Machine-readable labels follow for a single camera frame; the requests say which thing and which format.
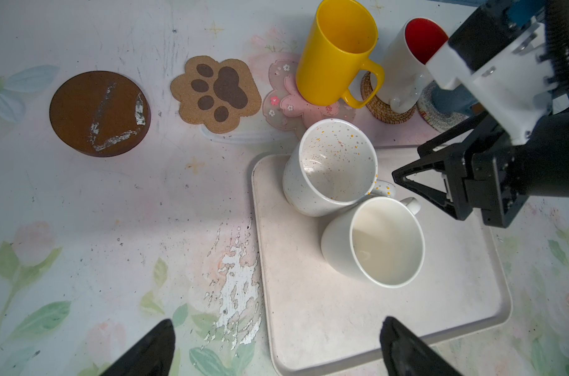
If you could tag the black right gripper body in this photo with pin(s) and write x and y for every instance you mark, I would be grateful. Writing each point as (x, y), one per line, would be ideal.
(485, 171)

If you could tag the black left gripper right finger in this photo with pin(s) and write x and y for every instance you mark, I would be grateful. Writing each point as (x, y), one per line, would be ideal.
(405, 354)

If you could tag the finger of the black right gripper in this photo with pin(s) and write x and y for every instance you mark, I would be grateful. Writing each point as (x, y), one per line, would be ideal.
(455, 209)
(452, 152)

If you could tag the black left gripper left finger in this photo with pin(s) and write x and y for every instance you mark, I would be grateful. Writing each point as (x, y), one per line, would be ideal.
(152, 355)

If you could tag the light blue mug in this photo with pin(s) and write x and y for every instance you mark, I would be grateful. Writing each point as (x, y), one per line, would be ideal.
(458, 100)

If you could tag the beige serving tray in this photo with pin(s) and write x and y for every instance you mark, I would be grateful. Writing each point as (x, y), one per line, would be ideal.
(320, 321)

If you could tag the red inside white mug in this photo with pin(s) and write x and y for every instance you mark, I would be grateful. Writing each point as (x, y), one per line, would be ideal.
(404, 63)

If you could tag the yellow mug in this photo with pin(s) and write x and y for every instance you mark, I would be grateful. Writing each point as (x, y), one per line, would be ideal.
(342, 38)

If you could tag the pink flower coaster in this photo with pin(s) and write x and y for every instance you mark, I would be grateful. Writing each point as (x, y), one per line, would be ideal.
(286, 110)

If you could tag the brown paw shaped coaster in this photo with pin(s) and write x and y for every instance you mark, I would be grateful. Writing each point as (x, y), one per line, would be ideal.
(216, 94)

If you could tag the dark brown glossy round coaster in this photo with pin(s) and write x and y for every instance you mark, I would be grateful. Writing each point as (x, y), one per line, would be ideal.
(100, 113)

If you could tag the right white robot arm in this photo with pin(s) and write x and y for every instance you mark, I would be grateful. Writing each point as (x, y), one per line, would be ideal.
(491, 28)

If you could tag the white mug middle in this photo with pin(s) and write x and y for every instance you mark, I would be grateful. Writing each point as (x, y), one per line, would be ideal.
(379, 241)

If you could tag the white mug top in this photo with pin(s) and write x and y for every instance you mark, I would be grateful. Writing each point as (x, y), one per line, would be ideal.
(333, 167)

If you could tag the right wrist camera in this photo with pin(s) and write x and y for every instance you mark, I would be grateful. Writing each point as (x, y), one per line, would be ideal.
(515, 86)

